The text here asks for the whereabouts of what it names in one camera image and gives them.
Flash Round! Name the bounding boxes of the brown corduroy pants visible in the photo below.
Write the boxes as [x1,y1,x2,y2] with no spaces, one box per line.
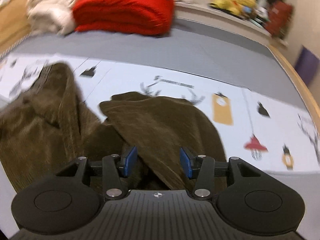
[1,63,226,191]

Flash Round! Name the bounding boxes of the printed grey bed sheet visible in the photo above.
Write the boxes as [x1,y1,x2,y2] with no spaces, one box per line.
[1,20,319,239]

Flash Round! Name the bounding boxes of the red folded blanket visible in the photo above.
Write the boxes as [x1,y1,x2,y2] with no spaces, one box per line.
[72,0,174,36]

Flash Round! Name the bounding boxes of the yellow bear plush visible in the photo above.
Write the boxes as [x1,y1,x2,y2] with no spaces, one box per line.
[209,0,257,17]

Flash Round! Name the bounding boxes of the cream folded blanket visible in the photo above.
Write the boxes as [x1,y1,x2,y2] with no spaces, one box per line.
[26,0,78,35]

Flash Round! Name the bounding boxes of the red cushion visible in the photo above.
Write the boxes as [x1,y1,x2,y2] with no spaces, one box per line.
[264,0,294,39]

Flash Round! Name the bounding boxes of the wooden bed frame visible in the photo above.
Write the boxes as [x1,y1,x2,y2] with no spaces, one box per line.
[1,0,319,125]

